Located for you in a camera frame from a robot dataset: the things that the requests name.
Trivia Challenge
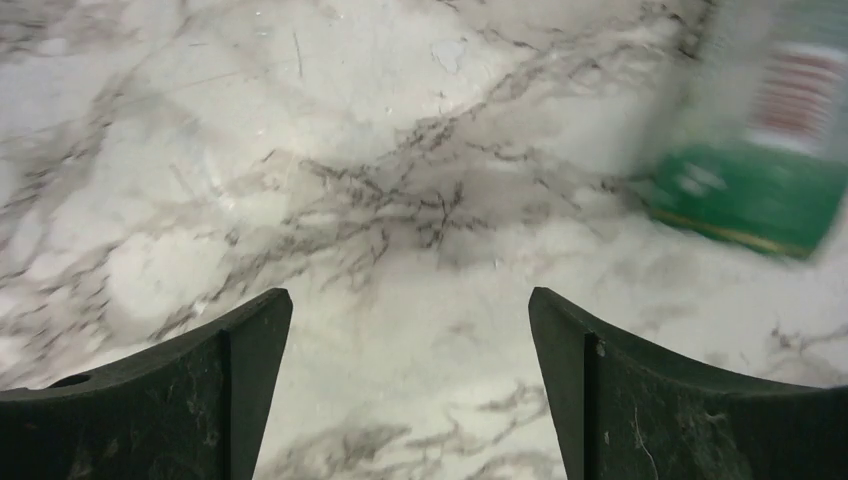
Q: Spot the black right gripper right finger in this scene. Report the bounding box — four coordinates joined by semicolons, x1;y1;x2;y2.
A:
528;287;847;480

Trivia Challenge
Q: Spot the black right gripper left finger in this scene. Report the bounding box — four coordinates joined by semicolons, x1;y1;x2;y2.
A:
1;288;293;479

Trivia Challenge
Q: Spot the green tea bottle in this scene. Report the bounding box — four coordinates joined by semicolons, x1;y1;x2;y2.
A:
644;1;847;259

